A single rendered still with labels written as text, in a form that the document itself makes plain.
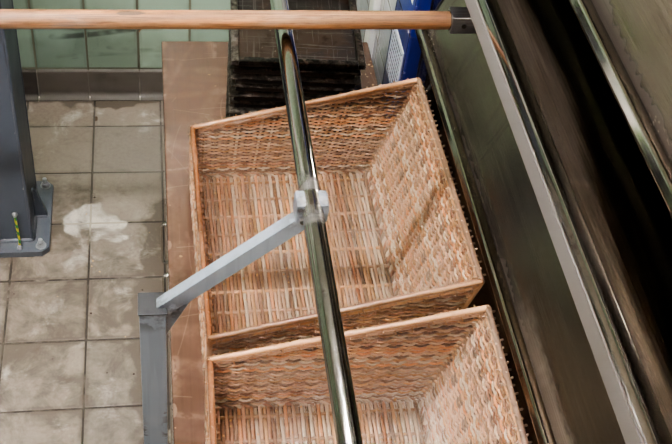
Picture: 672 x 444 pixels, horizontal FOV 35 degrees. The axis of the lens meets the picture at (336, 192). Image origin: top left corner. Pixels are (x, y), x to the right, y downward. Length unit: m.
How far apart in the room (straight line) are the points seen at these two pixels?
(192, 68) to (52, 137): 0.80
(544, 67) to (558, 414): 0.50
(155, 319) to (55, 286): 1.29
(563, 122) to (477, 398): 0.64
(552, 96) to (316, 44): 1.07
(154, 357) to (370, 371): 0.41
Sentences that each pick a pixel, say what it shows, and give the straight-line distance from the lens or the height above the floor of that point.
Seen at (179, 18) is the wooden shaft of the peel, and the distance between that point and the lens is 1.70.
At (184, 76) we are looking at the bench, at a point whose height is 0.58.
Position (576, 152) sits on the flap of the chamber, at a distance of 1.28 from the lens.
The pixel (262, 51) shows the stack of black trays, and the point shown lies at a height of 0.80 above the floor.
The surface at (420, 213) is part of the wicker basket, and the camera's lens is 2.09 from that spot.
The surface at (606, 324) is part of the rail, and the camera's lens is 1.08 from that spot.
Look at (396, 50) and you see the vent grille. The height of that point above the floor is 0.77.
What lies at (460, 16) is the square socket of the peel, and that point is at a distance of 1.77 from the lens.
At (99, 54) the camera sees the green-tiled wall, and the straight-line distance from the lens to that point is 3.33.
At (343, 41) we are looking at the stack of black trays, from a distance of 2.36.
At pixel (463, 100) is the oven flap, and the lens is 1.98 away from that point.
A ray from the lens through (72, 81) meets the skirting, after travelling 3.39.
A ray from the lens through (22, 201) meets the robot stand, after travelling 2.87.
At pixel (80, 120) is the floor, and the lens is 3.34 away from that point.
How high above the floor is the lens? 2.22
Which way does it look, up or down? 45 degrees down
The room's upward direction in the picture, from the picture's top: 9 degrees clockwise
